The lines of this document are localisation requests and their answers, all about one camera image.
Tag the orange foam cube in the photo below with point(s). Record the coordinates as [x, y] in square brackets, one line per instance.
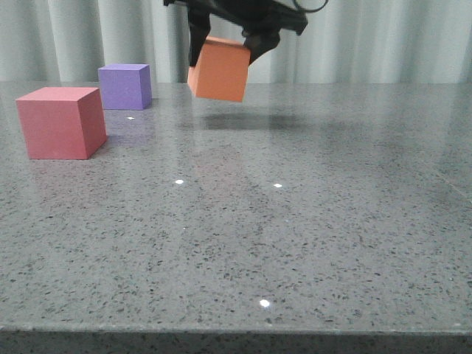
[221, 70]

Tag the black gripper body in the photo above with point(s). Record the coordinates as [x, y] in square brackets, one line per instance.
[252, 16]

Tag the red foam cube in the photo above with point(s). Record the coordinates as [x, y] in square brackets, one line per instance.
[62, 122]

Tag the grey-green curtain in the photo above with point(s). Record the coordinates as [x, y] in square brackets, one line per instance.
[345, 42]

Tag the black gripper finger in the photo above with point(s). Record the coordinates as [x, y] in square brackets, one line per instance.
[199, 28]
[259, 43]

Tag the purple foam cube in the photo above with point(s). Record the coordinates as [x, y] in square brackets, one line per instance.
[125, 86]

